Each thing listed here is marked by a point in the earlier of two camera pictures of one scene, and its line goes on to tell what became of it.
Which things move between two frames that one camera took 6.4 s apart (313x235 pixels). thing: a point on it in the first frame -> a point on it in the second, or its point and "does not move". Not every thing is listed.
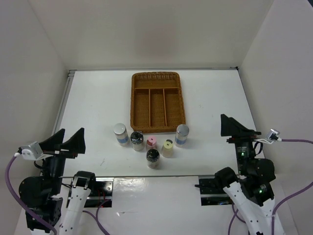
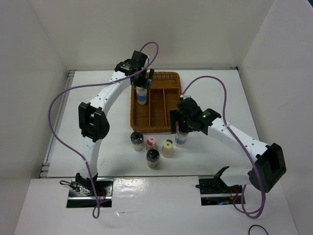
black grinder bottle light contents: x=137 y=139 does not move
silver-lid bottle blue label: x=121 y=134 -> x=142 y=95
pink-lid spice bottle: x=151 y=143 does not move
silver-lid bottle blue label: x=182 y=131 does not move
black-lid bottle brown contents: x=153 y=157 does not move
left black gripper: x=76 y=143 -> x=145 y=82
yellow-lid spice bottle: x=167 y=149 does not move
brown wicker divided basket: x=157 y=104 does not move
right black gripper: x=238 y=132 -> x=176 y=115
